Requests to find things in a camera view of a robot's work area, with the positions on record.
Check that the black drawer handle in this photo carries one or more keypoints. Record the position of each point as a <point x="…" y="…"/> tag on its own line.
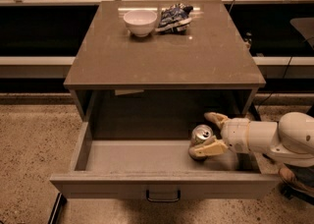
<point x="163" y="197"/>

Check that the brown counter cabinet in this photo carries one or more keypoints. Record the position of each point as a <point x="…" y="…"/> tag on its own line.
<point x="211" y="55"/>

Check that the black floor frame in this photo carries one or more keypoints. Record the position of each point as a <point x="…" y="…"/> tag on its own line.
<point x="59" y="203"/>

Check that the brown shoe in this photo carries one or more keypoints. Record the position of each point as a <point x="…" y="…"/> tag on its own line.
<point x="300" y="178"/>

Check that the open grey top drawer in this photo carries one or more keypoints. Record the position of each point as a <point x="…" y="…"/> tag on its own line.
<point x="131" y="143"/>

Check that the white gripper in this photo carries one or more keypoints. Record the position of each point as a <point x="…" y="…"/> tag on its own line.
<point x="235" y="132"/>

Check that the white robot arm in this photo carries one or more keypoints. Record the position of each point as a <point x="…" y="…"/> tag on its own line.
<point x="290" y="141"/>

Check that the white ceramic bowl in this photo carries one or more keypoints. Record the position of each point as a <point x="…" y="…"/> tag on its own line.
<point x="140" y="22"/>

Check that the green silver 7up can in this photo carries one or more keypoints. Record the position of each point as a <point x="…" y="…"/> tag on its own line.
<point x="202" y="135"/>

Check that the blue crumpled chip bag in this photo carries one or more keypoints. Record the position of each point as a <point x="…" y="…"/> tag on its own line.
<point x="175" y="19"/>

